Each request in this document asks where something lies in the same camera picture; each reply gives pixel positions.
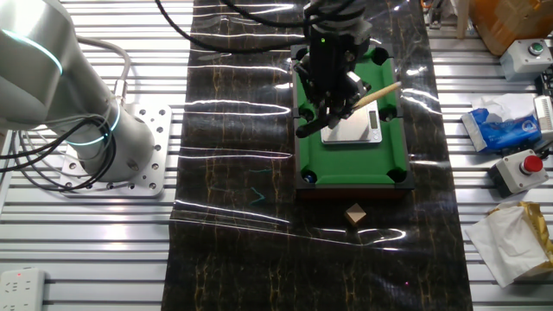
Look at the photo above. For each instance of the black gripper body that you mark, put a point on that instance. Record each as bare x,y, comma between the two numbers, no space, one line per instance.
332,52

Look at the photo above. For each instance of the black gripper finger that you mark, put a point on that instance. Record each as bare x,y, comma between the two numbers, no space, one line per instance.
317,97
356,93

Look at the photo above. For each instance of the wooden pool cue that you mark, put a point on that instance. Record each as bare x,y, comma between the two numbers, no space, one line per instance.
380,94

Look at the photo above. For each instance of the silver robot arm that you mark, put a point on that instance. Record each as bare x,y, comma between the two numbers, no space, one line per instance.
43,65

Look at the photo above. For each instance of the green mini pool table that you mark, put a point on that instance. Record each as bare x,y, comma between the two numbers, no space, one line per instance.
345,164

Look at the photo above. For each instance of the blue pool ball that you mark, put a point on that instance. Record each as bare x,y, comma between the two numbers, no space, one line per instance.
308,177

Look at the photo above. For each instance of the silver digital scale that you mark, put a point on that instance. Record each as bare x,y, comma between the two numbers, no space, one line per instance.
367,134

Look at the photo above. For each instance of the small wooden cube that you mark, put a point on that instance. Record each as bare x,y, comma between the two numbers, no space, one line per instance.
355,214

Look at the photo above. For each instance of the blue tissue pack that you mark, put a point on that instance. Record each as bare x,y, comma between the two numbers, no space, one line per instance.
503,131

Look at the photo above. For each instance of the brown cardboard box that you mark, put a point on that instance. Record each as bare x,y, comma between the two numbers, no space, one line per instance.
510,21

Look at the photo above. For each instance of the red emergency stop box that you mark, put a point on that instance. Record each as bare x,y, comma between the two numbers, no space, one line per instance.
516,173

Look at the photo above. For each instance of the black marble pattern mat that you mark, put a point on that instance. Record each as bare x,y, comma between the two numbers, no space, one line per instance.
237,259

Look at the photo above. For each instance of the silver ribbed handheld device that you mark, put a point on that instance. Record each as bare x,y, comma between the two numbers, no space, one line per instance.
545,116

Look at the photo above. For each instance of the gold white crumpled paper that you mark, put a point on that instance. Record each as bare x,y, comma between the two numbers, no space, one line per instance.
505,246

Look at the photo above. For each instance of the white power strip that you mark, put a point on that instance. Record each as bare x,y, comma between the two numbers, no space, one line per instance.
21,289

